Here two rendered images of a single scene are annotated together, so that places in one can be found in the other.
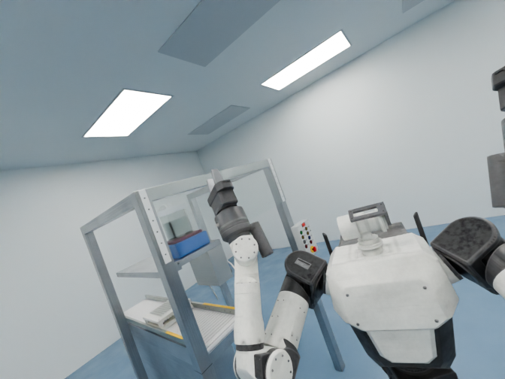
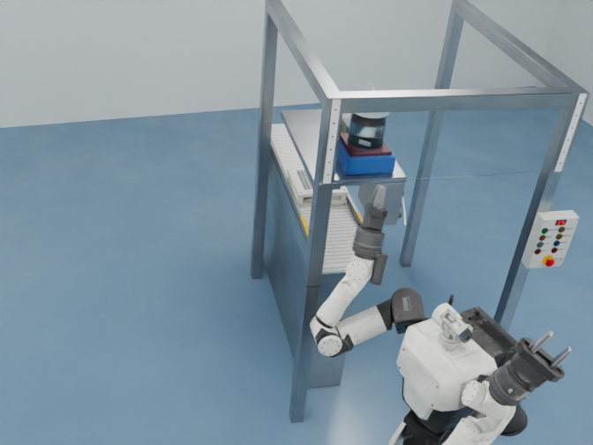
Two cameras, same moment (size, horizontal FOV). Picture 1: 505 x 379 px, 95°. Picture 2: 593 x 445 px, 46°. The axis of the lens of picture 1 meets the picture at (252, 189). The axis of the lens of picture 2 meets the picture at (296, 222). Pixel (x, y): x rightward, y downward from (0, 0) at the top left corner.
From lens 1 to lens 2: 1.62 m
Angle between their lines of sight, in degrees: 45
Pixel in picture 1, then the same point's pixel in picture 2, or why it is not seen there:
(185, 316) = (317, 236)
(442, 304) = (440, 401)
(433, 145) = not seen: outside the picture
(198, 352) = (312, 269)
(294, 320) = (364, 331)
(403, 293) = (427, 379)
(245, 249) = (356, 272)
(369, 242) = (443, 337)
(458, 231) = not seen: hidden behind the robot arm
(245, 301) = (336, 299)
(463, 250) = not seen: hidden behind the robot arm
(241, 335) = (321, 313)
